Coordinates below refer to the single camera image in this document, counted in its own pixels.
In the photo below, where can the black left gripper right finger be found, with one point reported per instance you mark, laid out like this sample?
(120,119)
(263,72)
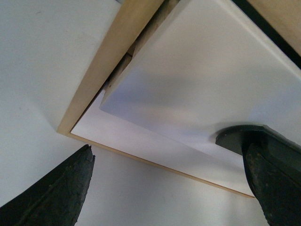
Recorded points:
(277,193)

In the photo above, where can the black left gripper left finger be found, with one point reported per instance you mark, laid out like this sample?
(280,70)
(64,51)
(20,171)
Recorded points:
(57,198)

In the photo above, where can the white drawer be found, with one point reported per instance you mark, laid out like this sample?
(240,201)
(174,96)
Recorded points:
(208,68)
(103,128)

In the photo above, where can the black drawer handle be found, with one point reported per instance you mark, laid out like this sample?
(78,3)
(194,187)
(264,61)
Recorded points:
(272,145)

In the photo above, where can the wooden drawer cabinet frame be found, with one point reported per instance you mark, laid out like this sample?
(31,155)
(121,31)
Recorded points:
(134,24)

